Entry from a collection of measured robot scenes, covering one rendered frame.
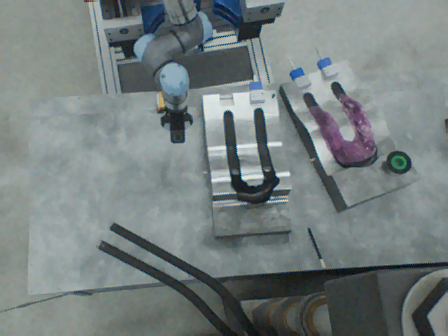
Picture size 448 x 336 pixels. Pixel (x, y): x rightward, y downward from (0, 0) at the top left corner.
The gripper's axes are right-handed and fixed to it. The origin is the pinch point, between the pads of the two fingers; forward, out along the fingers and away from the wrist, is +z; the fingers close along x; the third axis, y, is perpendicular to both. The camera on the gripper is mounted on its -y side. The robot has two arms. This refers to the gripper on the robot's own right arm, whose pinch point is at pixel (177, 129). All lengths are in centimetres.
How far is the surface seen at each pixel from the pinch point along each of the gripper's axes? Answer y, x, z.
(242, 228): -33.6, -19.3, 9.0
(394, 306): -60, -19, -106
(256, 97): 10.9, -28.4, 3.4
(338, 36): 83, -95, 95
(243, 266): -46, -19, 15
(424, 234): -39, -81, 15
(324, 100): 10, -54, 9
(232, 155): -8.5, -18.3, 6.3
